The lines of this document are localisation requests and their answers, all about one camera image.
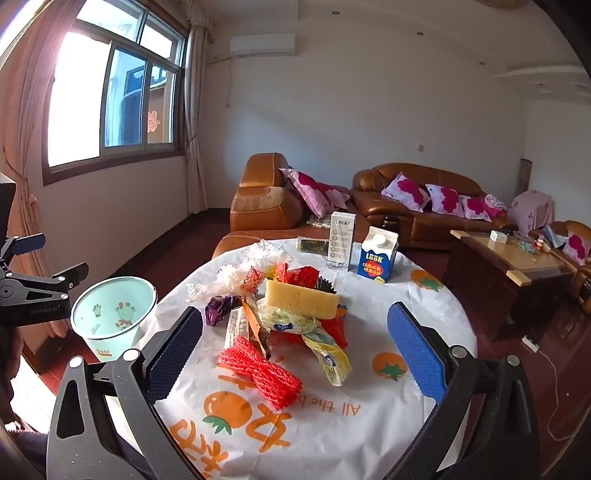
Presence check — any black snack packet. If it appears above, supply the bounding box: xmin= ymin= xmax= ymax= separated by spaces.
xmin=295 ymin=236 xmax=331 ymax=254

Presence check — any pink floral pillow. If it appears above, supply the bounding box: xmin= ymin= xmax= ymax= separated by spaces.
xmin=425 ymin=184 xmax=465 ymax=217
xmin=459 ymin=195 xmax=492 ymax=222
xmin=279 ymin=167 xmax=351 ymax=220
xmin=381 ymin=172 xmax=431 ymax=213
xmin=563 ymin=233 xmax=591 ymax=266

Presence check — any large red foam net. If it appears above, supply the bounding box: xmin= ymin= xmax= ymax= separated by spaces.
xmin=218 ymin=336 xmax=304 ymax=411

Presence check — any large pink curtain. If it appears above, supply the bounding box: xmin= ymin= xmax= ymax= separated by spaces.
xmin=0 ymin=0 xmax=88 ymax=352

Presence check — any tall white box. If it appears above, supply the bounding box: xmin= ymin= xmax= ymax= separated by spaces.
xmin=326 ymin=212 xmax=356 ymax=271

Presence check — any narrow pink curtain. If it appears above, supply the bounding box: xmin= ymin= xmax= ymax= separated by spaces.
xmin=184 ymin=25 xmax=211 ymax=214

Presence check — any purple wrapper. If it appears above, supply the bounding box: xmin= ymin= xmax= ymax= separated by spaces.
xmin=204 ymin=295 xmax=243 ymax=328

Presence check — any white red-print wrapper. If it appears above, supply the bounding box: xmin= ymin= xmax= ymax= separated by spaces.
xmin=187 ymin=264 xmax=267 ymax=305

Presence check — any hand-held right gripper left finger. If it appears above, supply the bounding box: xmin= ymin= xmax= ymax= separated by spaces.
xmin=48 ymin=307 xmax=204 ymax=480

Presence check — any yellow plastic bag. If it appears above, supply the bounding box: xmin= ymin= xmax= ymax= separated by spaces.
xmin=257 ymin=308 xmax=352 ymax=387

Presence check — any brown leather chaise sofa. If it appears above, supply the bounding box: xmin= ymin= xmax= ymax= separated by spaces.
xmin=212 ymin=152 xmax=356 ymax=264

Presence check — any orange red wrapper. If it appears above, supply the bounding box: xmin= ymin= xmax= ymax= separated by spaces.
xmin=270 ymin=316 xmax=349 ymax=349

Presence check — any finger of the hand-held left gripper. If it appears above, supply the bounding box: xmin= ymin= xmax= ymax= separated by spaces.
xmin=28 ymin=262 xmax=89 ymax=292
xmin=0 ymin=233 xmax=47 ymax=273

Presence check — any brown framed window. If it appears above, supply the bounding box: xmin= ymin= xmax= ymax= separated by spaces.
xmin=42 ymin=0 xmax=191 ymax=186

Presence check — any blue white milk carton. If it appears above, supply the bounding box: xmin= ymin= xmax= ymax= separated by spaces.
xmin=357 ymin=226 xmax=399 ymax=284

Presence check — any brown orange wrapper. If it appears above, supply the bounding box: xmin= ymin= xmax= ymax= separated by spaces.
xmin=241 ymin=293 xmax=274 ymax=361

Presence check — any white printed strip wrapper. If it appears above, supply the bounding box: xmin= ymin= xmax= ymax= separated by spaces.
xmin=224 ymin=306 xmax=246 ymax=350

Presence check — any white cable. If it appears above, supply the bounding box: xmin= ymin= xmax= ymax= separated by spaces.
xmin=537 ymin=344 xmax=574 ymax=444

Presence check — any pink cloth cover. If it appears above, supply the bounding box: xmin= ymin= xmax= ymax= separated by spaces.
xmin=512 ymin=189 xmax=555 ymax=232

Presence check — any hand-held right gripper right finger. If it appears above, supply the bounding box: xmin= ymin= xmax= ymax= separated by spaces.
xmin=388 ymin=302 xmax=541 ymax=480

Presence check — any small pink pillow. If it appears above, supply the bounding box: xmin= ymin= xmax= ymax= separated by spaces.
xmin=485 ymin=194 xmax=508 ymax=219

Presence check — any mint green cartoon bin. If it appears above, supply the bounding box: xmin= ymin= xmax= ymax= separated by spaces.
xmin=71 ymin=276 xmax=158 ymax=363

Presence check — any white air conditioner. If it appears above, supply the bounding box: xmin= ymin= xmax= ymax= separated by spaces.
xmin=230 ymin=34 xmax=296 ymax=57

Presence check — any wooden armchair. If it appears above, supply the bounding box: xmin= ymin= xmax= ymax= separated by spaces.
xmin=529 ymin=220 xmax=591 ymax=315

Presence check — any white orange-print tablecloth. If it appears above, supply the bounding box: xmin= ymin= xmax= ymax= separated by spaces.
xmin=152 ymin=237 xmax=478 ymax=480

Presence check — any yellow sponge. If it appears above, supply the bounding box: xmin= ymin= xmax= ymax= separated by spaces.
xmin=264 ymin=280 xmax=341 ymax=320

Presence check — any wooden coffee table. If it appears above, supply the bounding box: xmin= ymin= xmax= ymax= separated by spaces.
xmin=443 ymin=228 xmax=578 ymax=342

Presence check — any crumpled clear plastic wrap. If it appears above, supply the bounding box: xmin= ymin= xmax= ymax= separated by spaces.
xmin=238 ymin=239 xmax=293 ymax=273

